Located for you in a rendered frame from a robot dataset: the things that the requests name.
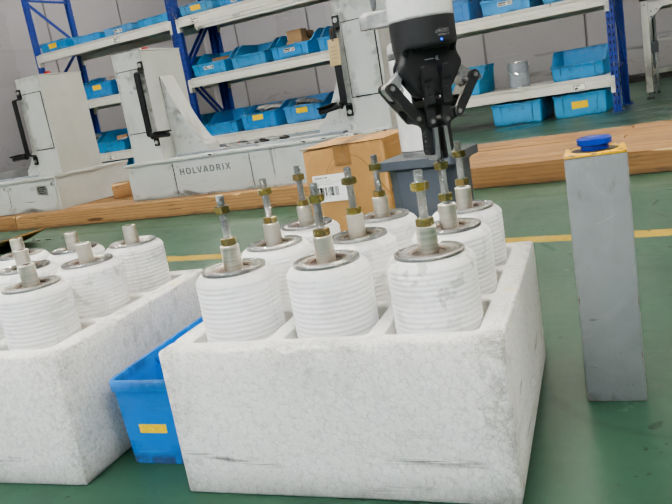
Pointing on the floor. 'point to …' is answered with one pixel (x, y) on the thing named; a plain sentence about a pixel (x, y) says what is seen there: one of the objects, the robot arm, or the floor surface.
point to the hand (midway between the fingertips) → (437, 142)
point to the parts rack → (176, 28)
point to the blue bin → (149, 406)
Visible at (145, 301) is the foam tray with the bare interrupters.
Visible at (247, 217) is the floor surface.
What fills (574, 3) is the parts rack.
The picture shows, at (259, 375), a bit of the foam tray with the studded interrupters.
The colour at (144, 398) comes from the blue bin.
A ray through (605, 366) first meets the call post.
